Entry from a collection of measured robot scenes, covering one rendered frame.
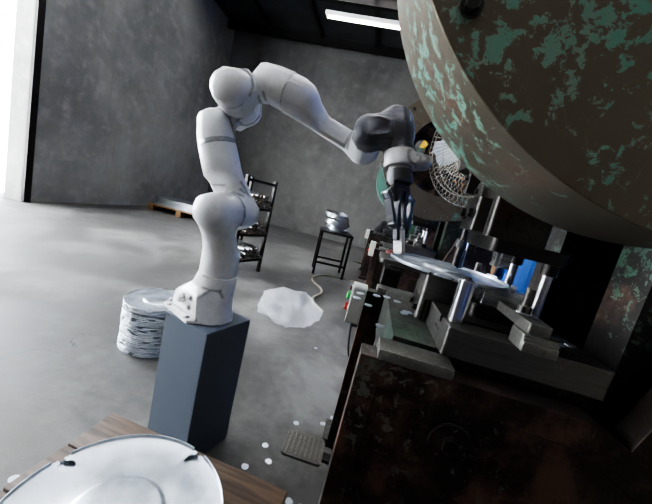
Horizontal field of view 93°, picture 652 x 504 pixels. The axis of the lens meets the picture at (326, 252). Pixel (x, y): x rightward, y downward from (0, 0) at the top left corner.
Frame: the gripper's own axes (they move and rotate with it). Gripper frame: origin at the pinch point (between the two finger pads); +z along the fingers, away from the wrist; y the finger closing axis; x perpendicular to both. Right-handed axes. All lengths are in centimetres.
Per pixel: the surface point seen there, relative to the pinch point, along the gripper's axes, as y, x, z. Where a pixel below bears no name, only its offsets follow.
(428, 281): 1.9, 10.4, 11.0
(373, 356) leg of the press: 24.5, 13.0, 25.5
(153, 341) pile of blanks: 39, -107, 41
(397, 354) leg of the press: 22.2, 16.8, 24.7
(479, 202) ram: -2.4, 21.2, -7.6
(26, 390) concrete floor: 79, -99, 52
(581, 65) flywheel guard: 33, 47, -10
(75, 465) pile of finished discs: 67, -10, 41
